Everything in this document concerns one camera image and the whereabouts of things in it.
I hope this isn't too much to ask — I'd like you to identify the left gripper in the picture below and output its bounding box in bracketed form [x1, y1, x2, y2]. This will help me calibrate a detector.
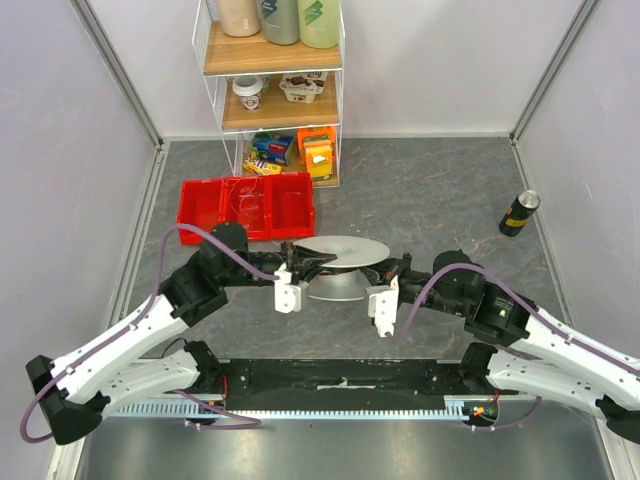
[221, 240, 337, 286]

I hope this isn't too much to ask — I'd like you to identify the white perforated spool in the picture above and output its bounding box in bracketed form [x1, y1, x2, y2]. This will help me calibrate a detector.
[295, 235, 390, 302]

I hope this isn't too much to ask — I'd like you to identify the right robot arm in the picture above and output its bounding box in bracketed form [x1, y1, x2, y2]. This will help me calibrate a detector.
[366, 250, 639, 443]

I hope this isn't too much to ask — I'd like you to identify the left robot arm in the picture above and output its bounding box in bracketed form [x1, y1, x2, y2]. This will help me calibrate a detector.
[20, 223, 336, 445]

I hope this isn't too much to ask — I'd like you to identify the red compartment bin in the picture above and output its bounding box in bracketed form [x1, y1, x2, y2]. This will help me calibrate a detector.
[176, 173, 315, 241]

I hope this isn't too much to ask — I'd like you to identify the yellow candy pack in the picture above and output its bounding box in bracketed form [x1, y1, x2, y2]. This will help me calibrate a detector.
[242, 155, 282, 176]

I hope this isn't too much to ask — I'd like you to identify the orange yellow sponge box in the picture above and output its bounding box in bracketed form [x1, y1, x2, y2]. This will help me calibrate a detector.
[297, 126, 337, 181]

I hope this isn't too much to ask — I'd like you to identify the blue green sponge pack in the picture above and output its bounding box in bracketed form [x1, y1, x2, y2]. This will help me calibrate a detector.
[250, 132, 294, 166]

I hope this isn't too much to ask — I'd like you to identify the black yellow can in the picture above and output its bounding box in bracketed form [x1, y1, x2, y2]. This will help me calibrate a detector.
[499, 190, 541, 237]

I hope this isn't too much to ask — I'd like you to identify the white pudding cup pack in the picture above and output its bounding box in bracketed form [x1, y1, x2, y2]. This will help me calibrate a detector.
[279, 71, 328, 104]

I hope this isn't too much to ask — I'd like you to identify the white paper cup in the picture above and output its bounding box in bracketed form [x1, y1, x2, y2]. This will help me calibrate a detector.
[232, 75, 263, 111]

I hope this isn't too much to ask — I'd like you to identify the light green bottle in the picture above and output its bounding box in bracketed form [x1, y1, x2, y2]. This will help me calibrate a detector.
[297, 0, 340, 49]

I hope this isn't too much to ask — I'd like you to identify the grey green bottle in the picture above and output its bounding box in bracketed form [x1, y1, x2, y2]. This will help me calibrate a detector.
[257, 0, 300, 45]

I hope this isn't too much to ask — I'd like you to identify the beige bottle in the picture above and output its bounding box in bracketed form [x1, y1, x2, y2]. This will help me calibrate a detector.
[217, 0, 261, 38]

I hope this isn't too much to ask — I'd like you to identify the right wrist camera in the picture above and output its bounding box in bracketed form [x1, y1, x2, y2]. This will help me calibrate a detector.
[366, 277, 400, 338]

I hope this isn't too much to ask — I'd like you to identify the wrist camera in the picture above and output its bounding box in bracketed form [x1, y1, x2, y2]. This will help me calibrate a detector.
[274, 264, 309, 314]
[366, 277, 400, 338]

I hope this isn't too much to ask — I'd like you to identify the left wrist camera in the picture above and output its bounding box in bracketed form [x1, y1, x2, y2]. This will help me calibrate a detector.
[274, 264, 309, 314]

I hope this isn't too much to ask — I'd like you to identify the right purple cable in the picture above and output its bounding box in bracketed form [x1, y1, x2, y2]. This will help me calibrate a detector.
[389, 262, 640, 432]

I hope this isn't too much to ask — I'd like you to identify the purple cable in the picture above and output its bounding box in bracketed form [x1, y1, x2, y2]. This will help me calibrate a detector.
[19, 224, 282, 444]
[389, 262, 640, 432]

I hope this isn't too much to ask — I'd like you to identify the thin red wire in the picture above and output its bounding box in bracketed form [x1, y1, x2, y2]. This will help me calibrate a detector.
[224, 175, 266, 221]

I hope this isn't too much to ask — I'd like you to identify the grey cable duct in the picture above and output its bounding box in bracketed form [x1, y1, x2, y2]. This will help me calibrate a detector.
[112, 397, 490, 421]

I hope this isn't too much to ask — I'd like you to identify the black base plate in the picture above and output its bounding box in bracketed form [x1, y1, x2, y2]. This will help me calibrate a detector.
[182, 359, 495, 411]

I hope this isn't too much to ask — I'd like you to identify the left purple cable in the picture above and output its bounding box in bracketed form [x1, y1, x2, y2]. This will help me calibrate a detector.
[19, 224, 282, 444]

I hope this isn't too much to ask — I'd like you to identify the white wire wooden shelf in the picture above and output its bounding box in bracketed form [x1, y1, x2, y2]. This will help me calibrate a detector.
[191, 1, 346, 188]

